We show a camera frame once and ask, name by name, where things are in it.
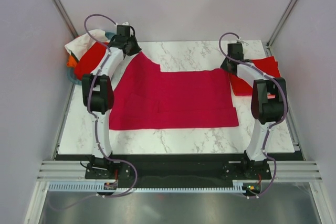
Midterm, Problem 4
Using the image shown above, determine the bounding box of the folded red t shirt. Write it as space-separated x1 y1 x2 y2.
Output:
228 56 281 96

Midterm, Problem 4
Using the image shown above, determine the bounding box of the orange garment in basket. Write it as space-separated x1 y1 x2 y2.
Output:
67 55 78 68

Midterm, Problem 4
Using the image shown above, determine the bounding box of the magenta t shirt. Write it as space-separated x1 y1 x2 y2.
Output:
109 53 239 131

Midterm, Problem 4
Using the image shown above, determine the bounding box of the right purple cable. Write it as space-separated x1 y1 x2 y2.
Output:
218 32 278 200

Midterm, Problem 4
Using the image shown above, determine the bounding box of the red t shirt in basket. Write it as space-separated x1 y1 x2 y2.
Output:
74 42 107 81

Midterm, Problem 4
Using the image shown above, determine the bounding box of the teal laundry basket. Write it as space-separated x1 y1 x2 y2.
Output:
67 31 116 86

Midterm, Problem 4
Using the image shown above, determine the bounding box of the purple cable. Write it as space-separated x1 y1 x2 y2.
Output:
83 14 139 200
218 32 278 200

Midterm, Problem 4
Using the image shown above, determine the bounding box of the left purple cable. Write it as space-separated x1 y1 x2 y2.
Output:
83 14 139 200

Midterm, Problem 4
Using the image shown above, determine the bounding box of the white slotted cable duct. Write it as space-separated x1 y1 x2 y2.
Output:
48 182 260 193

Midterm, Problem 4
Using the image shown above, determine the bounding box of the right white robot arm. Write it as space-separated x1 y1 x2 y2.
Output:
220 42 288 179

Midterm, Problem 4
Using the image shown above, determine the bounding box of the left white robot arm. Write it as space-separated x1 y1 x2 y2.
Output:
81 25 141 179

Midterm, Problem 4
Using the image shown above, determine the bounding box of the white t shirt in basket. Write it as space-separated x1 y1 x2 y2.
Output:
65 29 108 60

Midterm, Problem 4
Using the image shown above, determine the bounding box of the folded orange t shirt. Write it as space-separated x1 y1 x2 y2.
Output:
267 93 276 99

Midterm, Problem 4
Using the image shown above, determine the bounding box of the left aluminium frame post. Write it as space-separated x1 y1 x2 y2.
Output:
52 0 78 38

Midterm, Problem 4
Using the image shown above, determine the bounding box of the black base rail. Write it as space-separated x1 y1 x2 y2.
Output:
83 152 274 188

